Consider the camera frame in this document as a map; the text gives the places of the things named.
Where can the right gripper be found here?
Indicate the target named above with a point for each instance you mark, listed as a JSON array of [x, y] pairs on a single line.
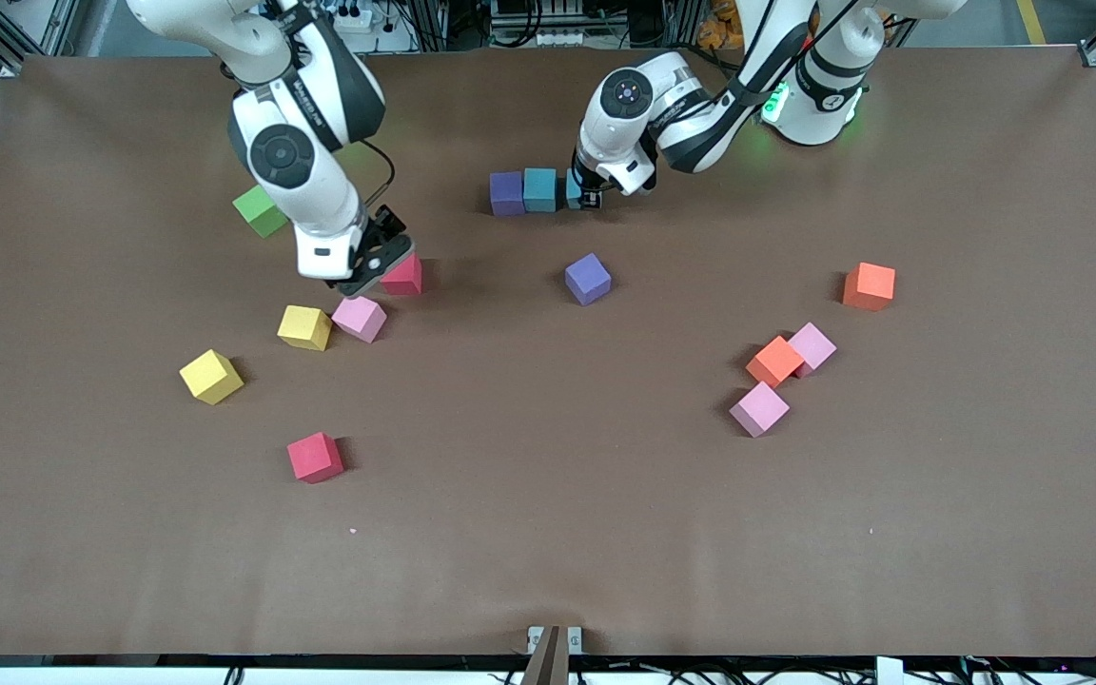
[[386, 229]]

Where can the bag of orange fruit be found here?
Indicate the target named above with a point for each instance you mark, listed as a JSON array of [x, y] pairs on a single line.
[[721, 29]]

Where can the red foam block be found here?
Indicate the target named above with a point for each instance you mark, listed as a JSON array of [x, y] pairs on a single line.
[[407, 278], [315, 457]]

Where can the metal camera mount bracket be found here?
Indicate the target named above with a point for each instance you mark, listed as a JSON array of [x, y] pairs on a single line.
[[555, 645]]

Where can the white power strip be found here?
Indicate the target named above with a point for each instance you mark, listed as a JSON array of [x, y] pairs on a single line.
[[358, 19], [562, 39]]

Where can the orange foam block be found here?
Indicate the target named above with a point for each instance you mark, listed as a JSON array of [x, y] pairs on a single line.
[[775, 361], [869, 286]]

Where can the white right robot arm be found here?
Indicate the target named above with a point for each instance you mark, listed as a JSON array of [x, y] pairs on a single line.
[[310, 185]]

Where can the purple foam block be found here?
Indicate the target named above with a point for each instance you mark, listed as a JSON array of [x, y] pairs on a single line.
[[507, 193], [588, 279]]

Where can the paper table cover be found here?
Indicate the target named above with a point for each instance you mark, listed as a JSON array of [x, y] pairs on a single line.
[[548, 533]]

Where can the green foam block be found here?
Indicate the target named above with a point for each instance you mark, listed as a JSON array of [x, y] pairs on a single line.
[[258, 211]]

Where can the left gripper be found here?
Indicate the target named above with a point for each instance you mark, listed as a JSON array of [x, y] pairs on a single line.
[[585, 186]]

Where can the white tag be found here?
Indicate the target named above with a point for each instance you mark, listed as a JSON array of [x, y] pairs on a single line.
[[889, 671]]

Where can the light blue foam block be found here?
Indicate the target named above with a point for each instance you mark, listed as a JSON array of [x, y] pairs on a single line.
[[571, 193], [539, 189]]

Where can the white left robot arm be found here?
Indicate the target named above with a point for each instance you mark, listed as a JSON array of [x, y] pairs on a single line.
[[667, 81]]

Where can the yellow foam block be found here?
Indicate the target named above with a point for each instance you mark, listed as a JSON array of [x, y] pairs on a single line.
[[304, 327], [211, 377]]

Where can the pink foam block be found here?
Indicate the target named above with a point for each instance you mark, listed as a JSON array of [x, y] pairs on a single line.
[[759, 409], [359, 319], [814, 346]]

